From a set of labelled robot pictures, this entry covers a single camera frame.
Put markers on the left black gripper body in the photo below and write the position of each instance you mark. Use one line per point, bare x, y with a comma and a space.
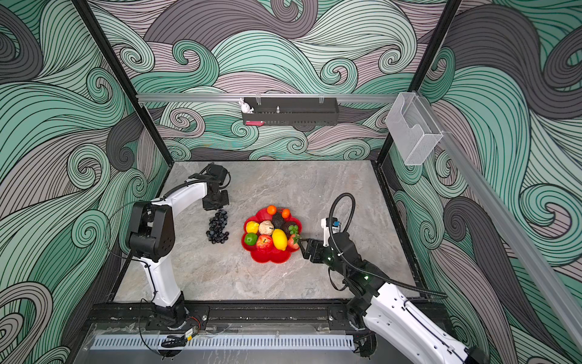
221, 201

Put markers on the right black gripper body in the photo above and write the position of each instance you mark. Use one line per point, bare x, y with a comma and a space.
330, 258

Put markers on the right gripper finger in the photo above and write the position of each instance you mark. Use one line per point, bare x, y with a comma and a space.
311, 243
313, 256

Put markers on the red strawberry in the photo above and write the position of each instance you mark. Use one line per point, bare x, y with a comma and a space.
293, 242

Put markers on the dark mangosteen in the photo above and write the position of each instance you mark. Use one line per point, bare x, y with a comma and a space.
291, 228

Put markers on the yellow lemon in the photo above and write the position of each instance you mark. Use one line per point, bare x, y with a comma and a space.
280, 239

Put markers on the dark avocado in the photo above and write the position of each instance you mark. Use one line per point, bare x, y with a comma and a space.
278, 220

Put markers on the red apple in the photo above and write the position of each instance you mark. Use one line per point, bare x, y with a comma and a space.
264, 242

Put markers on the pale cream pear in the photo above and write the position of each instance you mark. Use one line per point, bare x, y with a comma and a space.
266, 228

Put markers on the red flower-shaped fruit bowl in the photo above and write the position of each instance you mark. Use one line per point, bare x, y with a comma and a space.
273, 255

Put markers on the black grape bunch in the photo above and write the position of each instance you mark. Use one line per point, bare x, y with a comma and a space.
217, 233

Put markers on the green lime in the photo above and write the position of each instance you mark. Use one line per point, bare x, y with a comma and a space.
250, 239

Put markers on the yellow bell pepper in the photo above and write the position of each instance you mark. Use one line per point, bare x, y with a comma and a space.
252, 227

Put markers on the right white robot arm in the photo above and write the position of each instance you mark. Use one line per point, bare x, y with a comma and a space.
379, 306

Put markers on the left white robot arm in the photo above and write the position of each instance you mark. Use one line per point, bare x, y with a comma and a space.
151, 236

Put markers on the small white rabbit figurine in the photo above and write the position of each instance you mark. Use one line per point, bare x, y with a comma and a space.
245, 107

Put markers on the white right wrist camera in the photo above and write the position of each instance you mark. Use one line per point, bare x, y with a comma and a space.
330, 226

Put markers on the black wall shelf tray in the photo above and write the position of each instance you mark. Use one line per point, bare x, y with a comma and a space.
294, 112

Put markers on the aluminium wall rail back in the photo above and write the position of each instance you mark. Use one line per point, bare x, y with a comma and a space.
234, 98

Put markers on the aluminium wall rail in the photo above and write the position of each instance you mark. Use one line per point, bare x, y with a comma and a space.
234, 98
557, 295

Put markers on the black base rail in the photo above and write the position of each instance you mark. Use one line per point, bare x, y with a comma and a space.
327, 313

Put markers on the clear plastic wall holder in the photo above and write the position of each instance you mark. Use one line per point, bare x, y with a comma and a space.
412, 123

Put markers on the white slotted cable duct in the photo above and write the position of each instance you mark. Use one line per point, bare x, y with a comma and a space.
228, 342

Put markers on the aluminium wall rail right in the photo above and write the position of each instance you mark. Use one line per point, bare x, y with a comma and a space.
557, 295

